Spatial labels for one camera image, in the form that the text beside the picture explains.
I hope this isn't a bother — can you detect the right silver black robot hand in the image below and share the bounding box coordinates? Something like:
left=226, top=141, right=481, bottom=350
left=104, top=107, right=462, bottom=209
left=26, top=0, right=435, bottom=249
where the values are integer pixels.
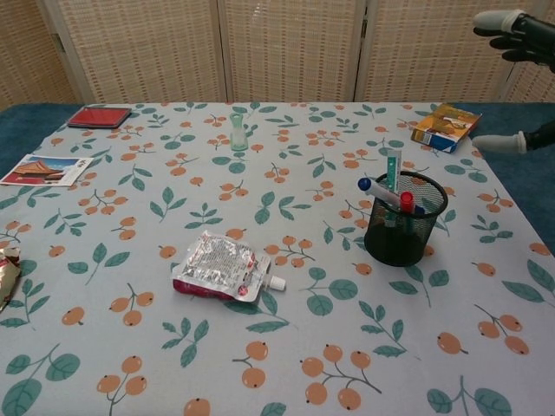
left=471, top=8, right=555, bottom=155

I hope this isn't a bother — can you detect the black mesh pen holder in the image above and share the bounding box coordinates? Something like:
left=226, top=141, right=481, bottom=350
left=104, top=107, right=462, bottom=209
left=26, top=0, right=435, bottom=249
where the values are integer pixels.
left=362, top=170, right=449, bottom=268

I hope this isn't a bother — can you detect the red palace postcard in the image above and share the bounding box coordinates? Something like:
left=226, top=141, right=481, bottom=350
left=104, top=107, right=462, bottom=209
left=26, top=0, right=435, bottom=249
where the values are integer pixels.
left=0, top=154, right=95, bottom=187

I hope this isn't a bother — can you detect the orange blue cardboard box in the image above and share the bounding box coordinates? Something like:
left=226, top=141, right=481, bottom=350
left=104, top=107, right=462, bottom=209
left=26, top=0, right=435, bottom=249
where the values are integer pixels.
left=410, top=102, right=483, bottom=155

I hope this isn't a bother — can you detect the woven bamboo screen panel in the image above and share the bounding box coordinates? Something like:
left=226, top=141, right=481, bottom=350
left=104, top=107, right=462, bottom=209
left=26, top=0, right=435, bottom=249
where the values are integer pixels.
left=216, top=0, right=369, bottom=103
left=353, top=0, right=528, bottom=103
left=502, top=0, right=555, bottom=105
left=0, top=0, right=73, bottom=109
left=41, top=0, right=231, bottom=105

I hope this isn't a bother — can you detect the blue white marker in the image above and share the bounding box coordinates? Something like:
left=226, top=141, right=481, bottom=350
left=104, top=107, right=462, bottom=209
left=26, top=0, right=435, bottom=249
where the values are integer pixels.
left=357, top=176, right=402, bottom=212

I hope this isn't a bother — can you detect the floral leaf fruit tablecloth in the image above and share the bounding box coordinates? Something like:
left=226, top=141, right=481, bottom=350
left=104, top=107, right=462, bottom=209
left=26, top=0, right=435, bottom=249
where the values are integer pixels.
left=0, top=101, right=555, bottom=416

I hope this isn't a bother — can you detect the red capped marker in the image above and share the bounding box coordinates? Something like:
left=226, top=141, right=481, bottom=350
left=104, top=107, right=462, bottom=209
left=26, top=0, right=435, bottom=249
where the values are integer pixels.
left=396, top=190, right=417, bottom=231

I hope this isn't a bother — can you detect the red ink pad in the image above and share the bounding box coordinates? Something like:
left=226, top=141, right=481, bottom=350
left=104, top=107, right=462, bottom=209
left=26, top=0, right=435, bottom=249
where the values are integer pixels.
left=67, top=105, right=133, bottom=129

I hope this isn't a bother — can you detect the silver spout pouch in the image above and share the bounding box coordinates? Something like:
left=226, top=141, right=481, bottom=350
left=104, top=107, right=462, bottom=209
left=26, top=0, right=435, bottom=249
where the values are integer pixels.
left=172, top=229, right=287, bottom=304

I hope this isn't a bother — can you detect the green glass vase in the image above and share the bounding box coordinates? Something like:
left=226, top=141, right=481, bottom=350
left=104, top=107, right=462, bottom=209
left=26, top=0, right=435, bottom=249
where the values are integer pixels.
left=229, top=113, right=249, bottom=152

